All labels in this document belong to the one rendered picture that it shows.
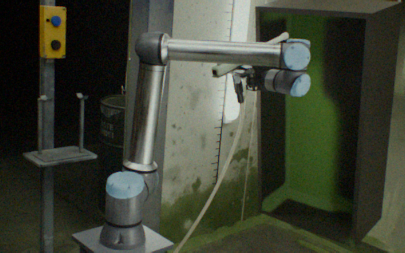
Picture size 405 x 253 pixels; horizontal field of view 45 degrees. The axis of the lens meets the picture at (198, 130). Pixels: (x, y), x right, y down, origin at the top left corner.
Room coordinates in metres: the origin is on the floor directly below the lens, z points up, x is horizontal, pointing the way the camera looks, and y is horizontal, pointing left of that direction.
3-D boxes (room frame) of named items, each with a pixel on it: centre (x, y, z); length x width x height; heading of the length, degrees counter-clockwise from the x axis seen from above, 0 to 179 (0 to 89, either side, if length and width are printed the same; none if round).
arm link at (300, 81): (1.92, -0.35, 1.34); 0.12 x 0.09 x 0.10; 44
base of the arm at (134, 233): (1.85, 0.28, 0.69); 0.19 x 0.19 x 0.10
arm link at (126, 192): (1.86, 0.28, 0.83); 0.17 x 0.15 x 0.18; 170
